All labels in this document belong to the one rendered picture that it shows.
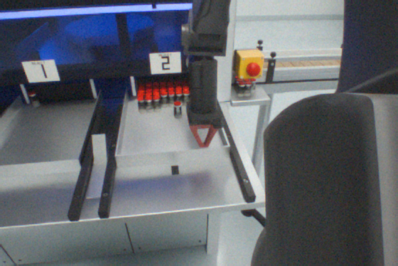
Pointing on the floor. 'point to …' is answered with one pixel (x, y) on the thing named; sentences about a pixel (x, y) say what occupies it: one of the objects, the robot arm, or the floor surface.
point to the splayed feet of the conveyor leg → (254, 215)
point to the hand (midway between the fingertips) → (203, 146)
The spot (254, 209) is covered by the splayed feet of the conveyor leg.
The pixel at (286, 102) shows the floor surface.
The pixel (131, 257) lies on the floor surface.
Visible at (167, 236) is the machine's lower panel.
